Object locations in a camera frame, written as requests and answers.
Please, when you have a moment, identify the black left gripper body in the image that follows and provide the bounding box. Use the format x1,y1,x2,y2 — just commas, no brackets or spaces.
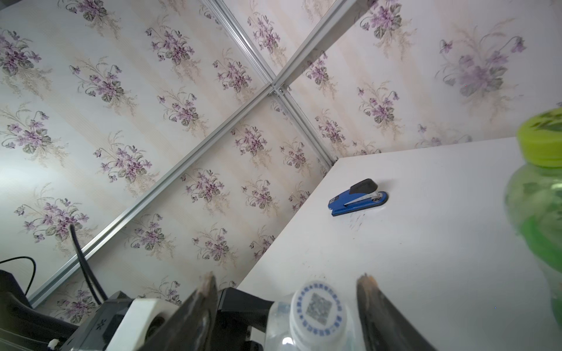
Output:
210,288,274,351

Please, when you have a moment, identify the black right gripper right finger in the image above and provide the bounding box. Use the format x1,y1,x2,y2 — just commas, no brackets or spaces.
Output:
357,274,436,351

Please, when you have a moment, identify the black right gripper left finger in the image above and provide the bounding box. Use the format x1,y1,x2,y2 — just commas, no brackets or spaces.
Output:
140,273,218,351

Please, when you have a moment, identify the clear plastic water bottle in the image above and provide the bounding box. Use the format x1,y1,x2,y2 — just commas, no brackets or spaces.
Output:
265,301,365,350

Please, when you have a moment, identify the white bottle cap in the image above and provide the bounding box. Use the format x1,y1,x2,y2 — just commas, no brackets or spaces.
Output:
289,281,348,345

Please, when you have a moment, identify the green plastic bottle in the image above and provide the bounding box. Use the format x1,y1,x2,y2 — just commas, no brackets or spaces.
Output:
504,164,561,325

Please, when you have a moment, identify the green bottle cap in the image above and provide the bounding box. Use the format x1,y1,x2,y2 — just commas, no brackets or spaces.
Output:
517,108,562,168

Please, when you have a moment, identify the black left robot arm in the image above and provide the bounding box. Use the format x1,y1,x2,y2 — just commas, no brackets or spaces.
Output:
1,274,273,350

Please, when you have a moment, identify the blue black stapler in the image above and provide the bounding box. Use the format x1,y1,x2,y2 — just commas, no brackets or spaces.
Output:
328,178,389,216

